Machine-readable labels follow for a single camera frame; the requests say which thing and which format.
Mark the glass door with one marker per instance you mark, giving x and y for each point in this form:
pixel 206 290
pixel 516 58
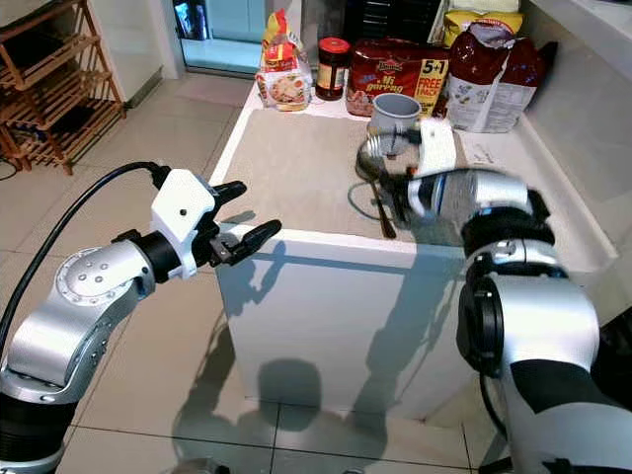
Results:
pixel 222 35

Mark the white kitchen island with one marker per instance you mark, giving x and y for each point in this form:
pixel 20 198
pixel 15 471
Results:
pixel 336 326

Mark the red mi goreng noodle pack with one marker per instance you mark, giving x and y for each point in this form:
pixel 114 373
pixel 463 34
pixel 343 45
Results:
pixel 390 77

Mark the silver metal fork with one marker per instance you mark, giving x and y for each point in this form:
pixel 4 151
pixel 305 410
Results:
pixel 371 146

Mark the black crate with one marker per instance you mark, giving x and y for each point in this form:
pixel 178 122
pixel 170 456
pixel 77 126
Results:
pixel 395 18

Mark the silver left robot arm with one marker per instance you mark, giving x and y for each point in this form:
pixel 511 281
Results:
pixel 79 316

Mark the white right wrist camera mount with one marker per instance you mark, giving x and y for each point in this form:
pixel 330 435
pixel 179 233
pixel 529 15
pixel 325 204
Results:
pixel 437 148

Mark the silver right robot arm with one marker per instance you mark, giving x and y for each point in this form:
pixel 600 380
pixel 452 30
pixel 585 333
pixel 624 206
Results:
pixel 533 316

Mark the big red and white bag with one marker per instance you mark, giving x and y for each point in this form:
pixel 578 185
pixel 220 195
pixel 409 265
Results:
pixel 494 69

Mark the sliced bread bag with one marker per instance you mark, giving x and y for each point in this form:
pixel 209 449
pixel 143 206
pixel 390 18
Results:
pixel 284 79

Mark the wooden shelf rack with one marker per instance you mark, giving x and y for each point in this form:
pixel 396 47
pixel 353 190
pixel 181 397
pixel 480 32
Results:
pixel 59 99

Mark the yellow bag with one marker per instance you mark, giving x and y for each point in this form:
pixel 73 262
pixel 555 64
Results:
pixel 484 20

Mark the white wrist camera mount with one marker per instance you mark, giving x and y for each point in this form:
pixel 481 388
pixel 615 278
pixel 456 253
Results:
pixel 184 209
pixel 437 148

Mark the beige placemat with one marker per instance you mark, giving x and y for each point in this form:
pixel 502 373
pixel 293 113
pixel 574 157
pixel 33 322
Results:
pixel 296 168

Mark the pink door mat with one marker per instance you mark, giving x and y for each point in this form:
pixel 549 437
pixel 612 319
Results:
pixel 215 92

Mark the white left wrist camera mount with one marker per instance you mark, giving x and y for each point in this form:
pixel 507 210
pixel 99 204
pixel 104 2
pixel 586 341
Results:
pixel 184 209

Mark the grey cup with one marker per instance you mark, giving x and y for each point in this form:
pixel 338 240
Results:
pixel 397 111

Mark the dark jar with red lid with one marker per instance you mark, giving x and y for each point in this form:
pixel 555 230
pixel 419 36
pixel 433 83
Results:
pixel 332 71

